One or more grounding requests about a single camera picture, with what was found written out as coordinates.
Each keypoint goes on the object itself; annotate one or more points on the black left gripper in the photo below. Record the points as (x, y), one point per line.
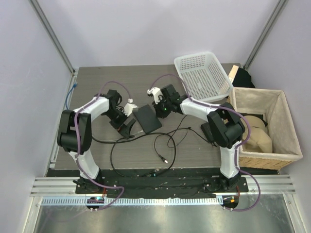
(124, 131)

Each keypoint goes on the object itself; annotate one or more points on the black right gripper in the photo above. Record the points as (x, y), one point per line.
(160, 112)

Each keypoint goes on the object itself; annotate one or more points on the black network switch box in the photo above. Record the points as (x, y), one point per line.
(147, 119)

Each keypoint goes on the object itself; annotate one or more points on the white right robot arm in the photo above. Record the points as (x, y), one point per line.
(224, 126)

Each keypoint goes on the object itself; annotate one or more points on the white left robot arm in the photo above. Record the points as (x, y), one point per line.
(75, 128)

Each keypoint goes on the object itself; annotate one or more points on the black power adapter brick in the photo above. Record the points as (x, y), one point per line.
(207, 132)

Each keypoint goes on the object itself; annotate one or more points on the white plastic mesh basket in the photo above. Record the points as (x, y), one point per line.
(204, 76)

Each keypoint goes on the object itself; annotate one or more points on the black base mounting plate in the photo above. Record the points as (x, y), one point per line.
(187, 182)

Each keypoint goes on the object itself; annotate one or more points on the brown cardboard piece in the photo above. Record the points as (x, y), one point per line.
(233, 73)

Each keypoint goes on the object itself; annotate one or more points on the black fabric bag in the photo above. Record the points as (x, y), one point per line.
(243, 79)

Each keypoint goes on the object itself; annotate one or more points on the beige cloth bundle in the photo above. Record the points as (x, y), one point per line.
(259, 140)

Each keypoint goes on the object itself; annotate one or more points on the wicker basket with cloth liner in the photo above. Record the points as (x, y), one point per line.
(273, 106)

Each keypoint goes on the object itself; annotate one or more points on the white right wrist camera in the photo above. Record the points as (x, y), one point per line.
(156, 93)

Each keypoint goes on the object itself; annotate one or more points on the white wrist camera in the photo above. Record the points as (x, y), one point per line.
(156, 93)
(129, 107)

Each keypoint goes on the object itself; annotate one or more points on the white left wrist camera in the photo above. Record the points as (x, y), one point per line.
(129, 107)

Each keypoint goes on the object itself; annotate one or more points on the aluminium extrusion rail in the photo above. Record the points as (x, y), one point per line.
(58, 186)

